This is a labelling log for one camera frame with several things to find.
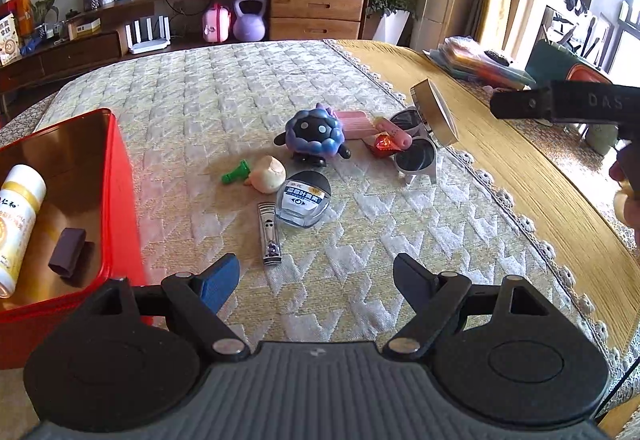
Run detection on cream quilted blanket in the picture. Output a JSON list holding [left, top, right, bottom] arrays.
[[35, 40, 626, 371]]

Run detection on white planter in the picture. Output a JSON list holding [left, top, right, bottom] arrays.
[[372, 10, 411, 45]]

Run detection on blue purple plush toy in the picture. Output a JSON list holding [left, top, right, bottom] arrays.
[[274, 103, 352, 168]]

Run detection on white pill bottle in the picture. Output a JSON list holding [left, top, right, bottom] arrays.
[[0, 164, 47, 299]]

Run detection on person's right hand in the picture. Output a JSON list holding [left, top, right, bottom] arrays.
[[609, 144, 640, 251]]

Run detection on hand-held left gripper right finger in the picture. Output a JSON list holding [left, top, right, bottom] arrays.
[[382, 254, 548, 357]]

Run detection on white router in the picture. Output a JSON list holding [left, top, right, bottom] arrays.
[[125, 16, 170, 54]]

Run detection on pink tube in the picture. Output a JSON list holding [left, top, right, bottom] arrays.
[[376, 117, 412, 151]]

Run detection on pink toy suitcase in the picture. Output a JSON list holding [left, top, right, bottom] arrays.
[[202, 2, 232, 43]]

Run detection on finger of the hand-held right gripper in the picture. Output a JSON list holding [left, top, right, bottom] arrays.
[[490, 87, 553, 121]]

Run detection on yellow cloth with lace edge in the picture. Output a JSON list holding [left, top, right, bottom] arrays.
[[335, 40, 640, 356]]

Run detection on dark purple small box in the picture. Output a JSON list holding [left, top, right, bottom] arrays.
[[48, 227, 96, 279]]

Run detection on purple kettlebell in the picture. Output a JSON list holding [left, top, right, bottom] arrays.
[[233, 0, 272, 41]]

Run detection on beige round toy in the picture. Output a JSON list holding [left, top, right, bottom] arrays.
[[248, 155, 287, 193]]

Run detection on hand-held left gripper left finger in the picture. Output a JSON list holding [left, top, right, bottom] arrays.
[[98, 253, 251, 363]]

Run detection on silver nail clipper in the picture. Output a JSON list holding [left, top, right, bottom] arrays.
[[257, 201, 281, 267]]

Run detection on teal bag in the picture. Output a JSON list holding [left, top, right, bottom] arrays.
[[525, 40, 613, 85]]

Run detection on small white box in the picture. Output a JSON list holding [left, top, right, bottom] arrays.
[[67, 17, 101, 40]]

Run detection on wooden TV cabinet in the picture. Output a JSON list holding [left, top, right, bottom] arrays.
[[0, 0, 371, 93]]

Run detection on beige patterned tablecloth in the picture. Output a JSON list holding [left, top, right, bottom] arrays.
[[0, 70, 640, 245]]

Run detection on red tin box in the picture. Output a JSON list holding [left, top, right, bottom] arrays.
[[0, 108, 149, 371]]

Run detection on red snack packet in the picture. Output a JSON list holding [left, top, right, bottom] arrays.
[[367, 132, 411, 155]]

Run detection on white frame sunglasses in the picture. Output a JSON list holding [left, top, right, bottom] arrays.
[[389, 106, 443, 185]]

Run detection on green plastic toy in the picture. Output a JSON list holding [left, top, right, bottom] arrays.
[[221, 160, 251, 185]]

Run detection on orange box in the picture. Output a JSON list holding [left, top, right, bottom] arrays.
[[0, 0, 33, 38]]

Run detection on wooden cabinet drawer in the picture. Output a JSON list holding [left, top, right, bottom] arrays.
[[270, 18, 363, 41], [272, 0, 364, 20]]

